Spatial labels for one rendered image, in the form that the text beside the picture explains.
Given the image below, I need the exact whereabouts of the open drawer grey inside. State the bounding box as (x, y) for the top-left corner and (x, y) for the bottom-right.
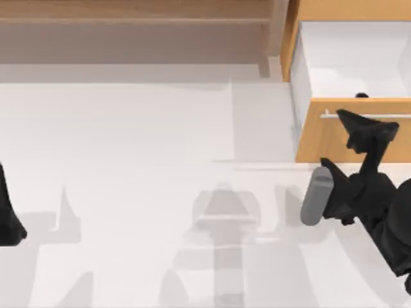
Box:
(288, 20), (411, 137)

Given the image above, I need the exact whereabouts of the long metal drawer handle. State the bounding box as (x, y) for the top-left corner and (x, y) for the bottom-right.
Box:
(320, 108), (411, 121)

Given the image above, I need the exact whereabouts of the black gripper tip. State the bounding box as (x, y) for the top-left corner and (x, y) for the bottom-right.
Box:
(0, 162), (28, 248)

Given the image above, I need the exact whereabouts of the wooden open shelf unit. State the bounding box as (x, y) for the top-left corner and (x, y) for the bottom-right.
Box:
(0, 0), (284, 78)

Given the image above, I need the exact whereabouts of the wooden cabinet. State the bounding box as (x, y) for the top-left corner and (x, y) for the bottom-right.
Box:
(278, 0), (411, 83)

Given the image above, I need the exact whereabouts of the pale wooden drawer front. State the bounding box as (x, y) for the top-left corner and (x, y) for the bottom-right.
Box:
(294, 97), (411, 165)

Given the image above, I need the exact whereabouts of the pale grey rounded box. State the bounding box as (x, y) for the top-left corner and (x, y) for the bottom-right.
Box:
(300, 166), (334, 226)

